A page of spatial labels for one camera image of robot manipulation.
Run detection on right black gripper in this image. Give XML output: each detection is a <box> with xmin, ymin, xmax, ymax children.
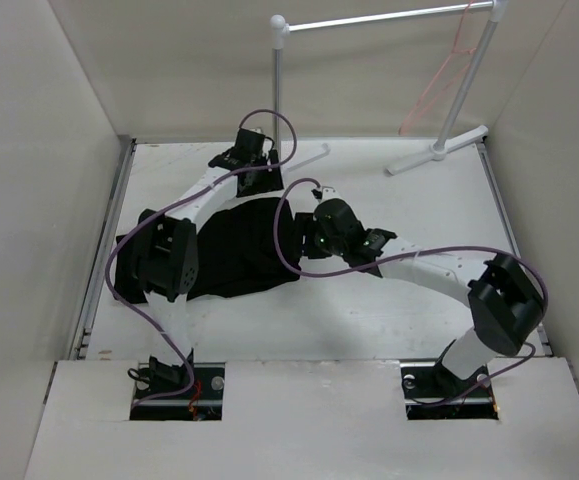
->
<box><xmin>283</xmin><ymin>213</ymin><xmax>347</xmax><ymax>260</ymax></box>

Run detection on black trousers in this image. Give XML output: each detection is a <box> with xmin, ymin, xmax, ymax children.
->
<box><xmin>113</xmin><ymin>196</ymin><xmax>303</xmax><ymax>305</ymax></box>

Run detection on pink wire hanger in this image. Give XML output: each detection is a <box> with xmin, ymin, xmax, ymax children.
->
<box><xmin>398</xmin><ymin>1</ymin><xmax>477</xmax><ymax>135</ymax></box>

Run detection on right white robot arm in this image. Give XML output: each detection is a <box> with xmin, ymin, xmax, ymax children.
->
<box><xmin>294</xmin><ymin>197</ymin><xmax>548</xmax><ymax>397</ymax></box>

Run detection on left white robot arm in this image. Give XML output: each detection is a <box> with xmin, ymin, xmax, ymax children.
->
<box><xmin>125</xmin><ymin>128</ymin><xmax>283</xmax><ymax>399</ymax></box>

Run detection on white clothes rack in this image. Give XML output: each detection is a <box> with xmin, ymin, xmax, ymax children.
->
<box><xmin>269</xmin><ymin>0</ymin><xmax>509</xmax><ymax>176</ymax></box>

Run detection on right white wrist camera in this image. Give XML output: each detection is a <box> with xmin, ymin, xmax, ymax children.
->
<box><xmin>312</xmin><ymin>186</ymin><xmax>342</xmax><ymax>204</ymax></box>

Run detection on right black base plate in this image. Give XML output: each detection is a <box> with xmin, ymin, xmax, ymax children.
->
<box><xmin>401</xmin><ymin>364</ymin><xmax>499</xmax><ymax>420</ymax></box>

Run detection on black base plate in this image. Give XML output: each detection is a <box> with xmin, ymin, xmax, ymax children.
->
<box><xmin>401</xmin><ymin>364</ymin><xmax>499</xmax><ymax>420</ymax></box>
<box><xmin>127</xmin><ymin>357</ymin><xmax>226</xmax><ymax>422</ymax></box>

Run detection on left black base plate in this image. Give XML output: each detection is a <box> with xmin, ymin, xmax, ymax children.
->
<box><xmin>127</xmin><ymin>357</ymin><xmax>226</xmax><ymax>422</ymax></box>

